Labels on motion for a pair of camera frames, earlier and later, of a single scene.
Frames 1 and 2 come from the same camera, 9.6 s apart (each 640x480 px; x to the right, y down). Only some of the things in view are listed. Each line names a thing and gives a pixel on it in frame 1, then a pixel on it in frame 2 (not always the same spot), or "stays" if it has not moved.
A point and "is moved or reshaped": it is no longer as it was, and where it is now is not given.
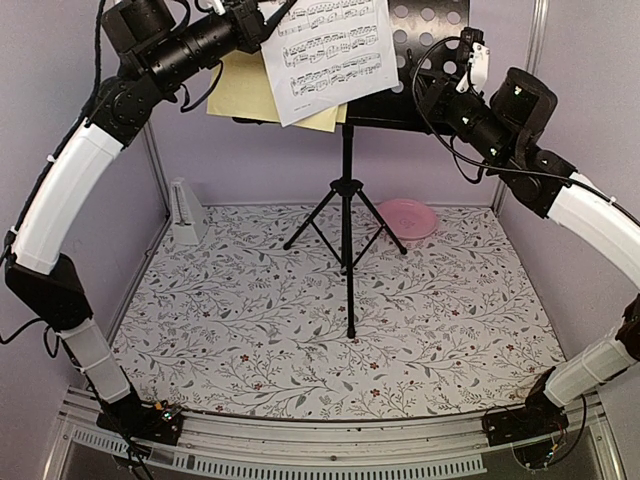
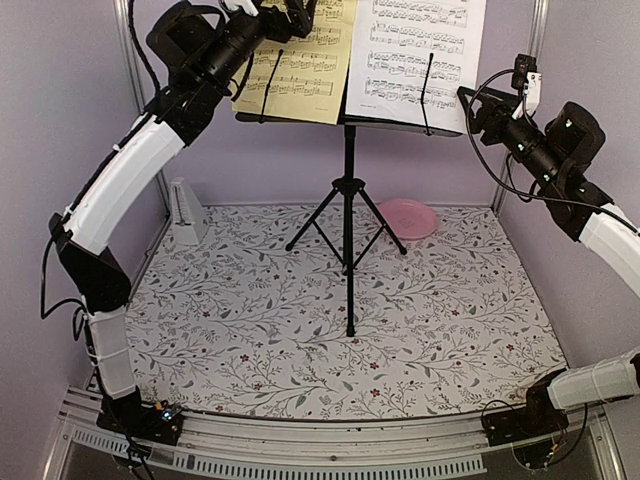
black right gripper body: (486, 132) to (541, 157)
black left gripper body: (247, 32) to (283, 29)
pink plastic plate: (409, 219) stays
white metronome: (189, 219) stays
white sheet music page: (325, 53) to (392, 44)
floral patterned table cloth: (317, 311) stays
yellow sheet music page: (241, 89) is moved or reshaped
